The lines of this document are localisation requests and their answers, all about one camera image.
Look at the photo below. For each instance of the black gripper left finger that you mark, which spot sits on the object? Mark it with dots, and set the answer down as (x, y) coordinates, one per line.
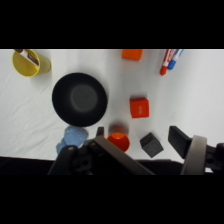
(110, 153)

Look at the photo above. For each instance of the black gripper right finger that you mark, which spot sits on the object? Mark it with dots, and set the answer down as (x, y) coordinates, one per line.
(195, 155)

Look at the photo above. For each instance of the red cube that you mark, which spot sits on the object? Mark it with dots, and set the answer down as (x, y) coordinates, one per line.
(139, 108)

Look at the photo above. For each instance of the dark grey cube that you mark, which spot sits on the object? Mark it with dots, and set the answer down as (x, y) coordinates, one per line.
(151, 145)

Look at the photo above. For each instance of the black bowl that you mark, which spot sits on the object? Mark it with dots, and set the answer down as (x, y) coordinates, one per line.
(80, 99)

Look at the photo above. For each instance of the orange cup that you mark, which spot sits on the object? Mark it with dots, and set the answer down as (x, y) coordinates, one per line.
(118, 140)

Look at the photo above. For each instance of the blue cloth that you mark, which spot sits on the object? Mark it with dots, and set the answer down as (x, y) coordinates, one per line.
(71, 137)

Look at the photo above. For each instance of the red marker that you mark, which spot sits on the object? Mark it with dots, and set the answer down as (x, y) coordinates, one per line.
(165, 63)

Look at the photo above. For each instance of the blue marker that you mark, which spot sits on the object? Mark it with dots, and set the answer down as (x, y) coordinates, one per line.
(174, 60)

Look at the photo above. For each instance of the orange block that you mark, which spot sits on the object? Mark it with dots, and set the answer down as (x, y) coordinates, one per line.
(132, 54)

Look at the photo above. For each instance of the yellow cup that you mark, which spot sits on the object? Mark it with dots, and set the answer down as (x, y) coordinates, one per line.
(25, 66)

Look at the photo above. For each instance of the brown marker with white cap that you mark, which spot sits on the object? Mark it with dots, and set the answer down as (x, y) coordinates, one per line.
(29, 56)

